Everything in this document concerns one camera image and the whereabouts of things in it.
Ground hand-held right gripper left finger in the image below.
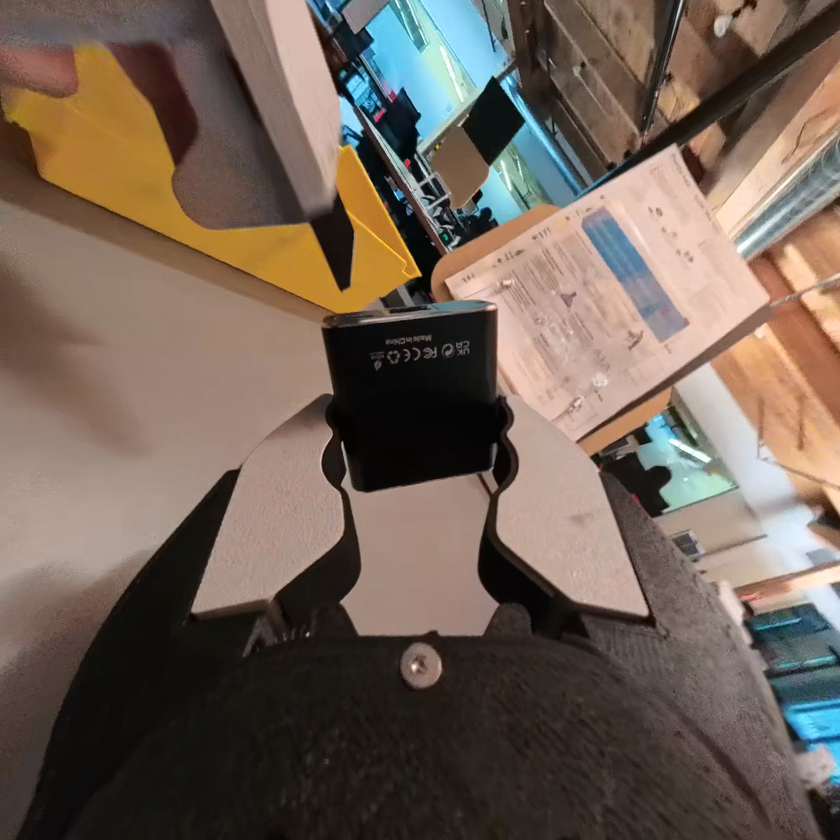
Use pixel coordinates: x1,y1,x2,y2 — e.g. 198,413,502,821
189,394,363,626

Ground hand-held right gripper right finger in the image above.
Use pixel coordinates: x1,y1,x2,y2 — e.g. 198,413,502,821
476,397,651,626

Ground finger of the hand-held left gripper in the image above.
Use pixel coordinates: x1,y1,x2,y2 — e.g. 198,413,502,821
172,0,357,291

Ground black network adapter box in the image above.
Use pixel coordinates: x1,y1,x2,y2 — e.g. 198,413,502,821
320,299,501,494

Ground yellow storage bin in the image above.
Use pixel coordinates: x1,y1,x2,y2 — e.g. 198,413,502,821
2,45,422,316

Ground grey desk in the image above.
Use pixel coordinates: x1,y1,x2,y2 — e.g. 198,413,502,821
0,156,501,840

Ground brown board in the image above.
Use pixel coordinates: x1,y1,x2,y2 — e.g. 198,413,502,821
428,126,491,209

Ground black panel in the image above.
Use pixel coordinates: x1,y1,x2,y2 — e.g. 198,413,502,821
461,74,527,166

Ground printed instruction sheet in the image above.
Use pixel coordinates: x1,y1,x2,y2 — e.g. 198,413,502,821
445,144,770,442

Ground silver ventilation duct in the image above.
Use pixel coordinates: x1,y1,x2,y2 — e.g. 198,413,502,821
730,140,840,261

